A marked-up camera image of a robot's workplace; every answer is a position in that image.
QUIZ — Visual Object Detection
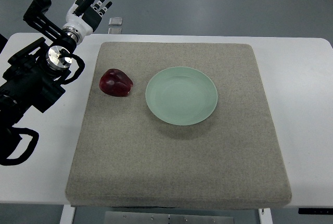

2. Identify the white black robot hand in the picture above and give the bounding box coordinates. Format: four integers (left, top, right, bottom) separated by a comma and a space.
62, 0, 112, 45

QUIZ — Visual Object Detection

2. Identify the dark red apple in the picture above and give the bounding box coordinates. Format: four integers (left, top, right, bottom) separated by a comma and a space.
99, 68, 134, 97

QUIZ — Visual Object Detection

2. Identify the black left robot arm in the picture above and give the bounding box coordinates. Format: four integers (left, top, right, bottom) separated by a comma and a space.
1, 0, 85, 166

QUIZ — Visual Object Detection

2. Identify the lower floor metal plate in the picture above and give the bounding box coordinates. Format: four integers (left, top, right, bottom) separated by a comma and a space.
108, 27, 122, 34

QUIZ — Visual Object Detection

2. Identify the pale green plate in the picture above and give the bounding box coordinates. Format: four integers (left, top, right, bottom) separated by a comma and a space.
145, 67, 219, 126

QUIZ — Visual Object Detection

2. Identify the grey fabric mat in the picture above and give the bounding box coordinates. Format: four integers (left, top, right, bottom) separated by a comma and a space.
65, 42, 292, 209

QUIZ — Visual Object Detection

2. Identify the white table leg left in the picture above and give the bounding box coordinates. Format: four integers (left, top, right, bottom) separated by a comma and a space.
59, 205, 75, 224

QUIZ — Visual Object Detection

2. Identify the white table leg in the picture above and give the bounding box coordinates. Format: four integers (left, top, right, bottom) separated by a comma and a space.
59, 205, 75, 224
258, 208, 273, 224

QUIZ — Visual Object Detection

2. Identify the white table leg right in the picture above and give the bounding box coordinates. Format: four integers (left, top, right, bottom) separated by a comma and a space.
258, 208, 273, 224

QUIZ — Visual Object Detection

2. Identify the black table control panel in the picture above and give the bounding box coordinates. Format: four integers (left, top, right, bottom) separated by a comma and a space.
298, 208, 333, 215

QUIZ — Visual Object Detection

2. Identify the metal bracket under table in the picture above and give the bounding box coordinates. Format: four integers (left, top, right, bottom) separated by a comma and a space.
104, 211, 235, 224

